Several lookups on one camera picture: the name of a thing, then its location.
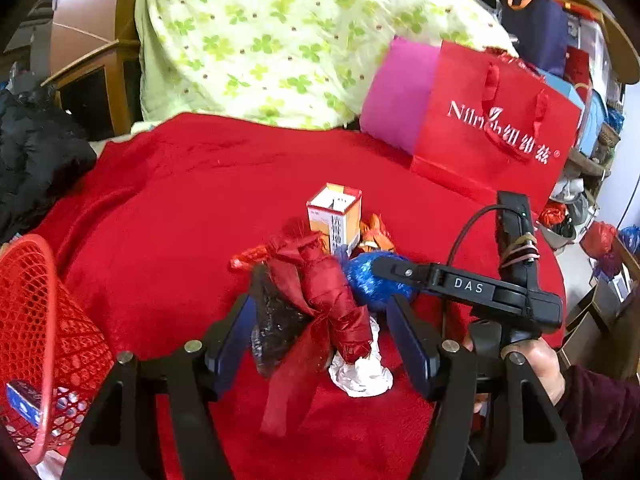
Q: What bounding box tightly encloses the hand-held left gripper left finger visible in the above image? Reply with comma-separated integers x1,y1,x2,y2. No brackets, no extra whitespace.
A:
62,292,258,480

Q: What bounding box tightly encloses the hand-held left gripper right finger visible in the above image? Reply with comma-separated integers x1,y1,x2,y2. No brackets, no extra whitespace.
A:
387,294,583,480

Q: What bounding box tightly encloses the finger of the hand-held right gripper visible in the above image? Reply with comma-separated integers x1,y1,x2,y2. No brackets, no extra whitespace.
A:
372,255,502,309

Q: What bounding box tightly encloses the blue foil wrapper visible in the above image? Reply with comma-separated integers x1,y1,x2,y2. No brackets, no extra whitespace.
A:
342,251,418,311

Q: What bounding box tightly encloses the orange snack wrapper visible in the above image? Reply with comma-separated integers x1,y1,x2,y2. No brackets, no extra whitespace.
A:
357,214,398,255

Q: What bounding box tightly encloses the dark plastic wrapper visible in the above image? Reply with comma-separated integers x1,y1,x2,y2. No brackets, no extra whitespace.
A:
249,262,316,378

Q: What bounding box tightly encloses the red ribbon bundle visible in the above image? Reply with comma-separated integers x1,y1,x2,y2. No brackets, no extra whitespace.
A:
260,230,373,438

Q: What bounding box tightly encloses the small red foil wrapper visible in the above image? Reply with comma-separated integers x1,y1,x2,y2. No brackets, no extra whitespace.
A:
229,245,273,271

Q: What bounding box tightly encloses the orange and white carton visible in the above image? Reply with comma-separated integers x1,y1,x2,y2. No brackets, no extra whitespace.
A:
306,183,363,256

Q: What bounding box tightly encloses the red mesh basket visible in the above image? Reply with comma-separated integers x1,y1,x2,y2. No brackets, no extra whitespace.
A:
0,234,117,467

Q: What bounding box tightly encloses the small blue box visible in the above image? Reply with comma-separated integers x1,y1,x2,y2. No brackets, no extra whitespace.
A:
6,380,43,428

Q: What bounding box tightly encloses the person's right forearm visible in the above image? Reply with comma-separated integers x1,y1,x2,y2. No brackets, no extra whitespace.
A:
555,364,640,480

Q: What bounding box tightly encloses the person's right hand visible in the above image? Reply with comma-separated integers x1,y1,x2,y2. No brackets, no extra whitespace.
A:
462,335,568,411

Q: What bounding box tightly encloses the brown cardboard box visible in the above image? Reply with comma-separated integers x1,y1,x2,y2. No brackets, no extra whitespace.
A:
557,260,640,381

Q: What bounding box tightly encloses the red plastic bag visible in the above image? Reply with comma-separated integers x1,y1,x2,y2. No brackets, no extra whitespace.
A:
580,221,623,281

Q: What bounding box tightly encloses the blue plastic bag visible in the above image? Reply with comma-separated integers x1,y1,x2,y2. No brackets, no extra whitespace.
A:
619,225,640,256

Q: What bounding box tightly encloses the red blanket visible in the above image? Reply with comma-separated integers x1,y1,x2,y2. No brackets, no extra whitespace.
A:
27,112,568,480

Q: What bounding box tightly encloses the red paper bag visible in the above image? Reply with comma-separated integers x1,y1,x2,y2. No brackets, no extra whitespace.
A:
359,37,585,213

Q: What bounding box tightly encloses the green clover print quilt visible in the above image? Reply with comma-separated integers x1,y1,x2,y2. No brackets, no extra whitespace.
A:
134,0,521,131

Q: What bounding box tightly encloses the black jacket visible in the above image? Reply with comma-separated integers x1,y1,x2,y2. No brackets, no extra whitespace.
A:
0,87,98,246

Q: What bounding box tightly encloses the wooden cabinet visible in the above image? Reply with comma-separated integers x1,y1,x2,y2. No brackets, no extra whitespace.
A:
42,0,151,136

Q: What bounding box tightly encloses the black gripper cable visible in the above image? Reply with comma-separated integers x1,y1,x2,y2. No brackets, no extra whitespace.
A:
440,204,503,341

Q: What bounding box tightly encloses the navy bag with orange handles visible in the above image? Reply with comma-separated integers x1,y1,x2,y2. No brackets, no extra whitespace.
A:
500,0,571,78

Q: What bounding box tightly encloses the wooden chair frame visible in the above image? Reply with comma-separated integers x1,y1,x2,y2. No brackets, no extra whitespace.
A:
440,0,640,86

